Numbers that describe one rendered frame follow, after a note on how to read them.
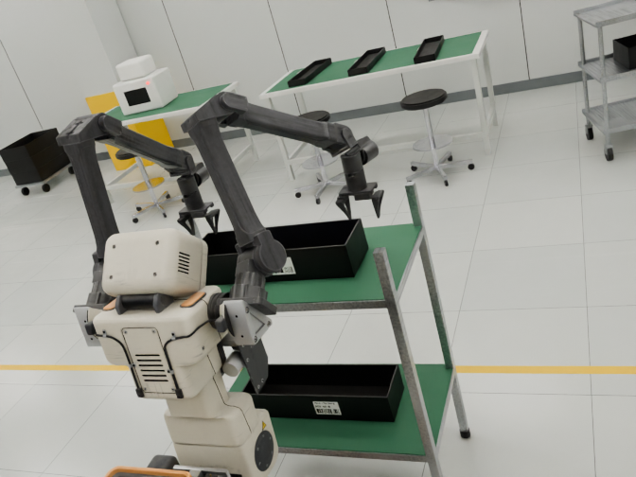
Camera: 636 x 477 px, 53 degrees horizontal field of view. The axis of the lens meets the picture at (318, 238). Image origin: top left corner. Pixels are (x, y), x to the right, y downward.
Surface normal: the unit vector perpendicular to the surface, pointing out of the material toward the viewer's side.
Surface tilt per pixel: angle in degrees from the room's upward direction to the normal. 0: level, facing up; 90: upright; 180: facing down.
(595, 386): 0
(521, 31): 90
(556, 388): 0
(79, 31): 90
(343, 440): 0
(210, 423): 82
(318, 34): 90
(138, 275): 48
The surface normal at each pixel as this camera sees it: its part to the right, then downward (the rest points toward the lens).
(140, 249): -0.41, -0.22
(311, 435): -0.26, -0.87
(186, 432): -0.35, 0.37
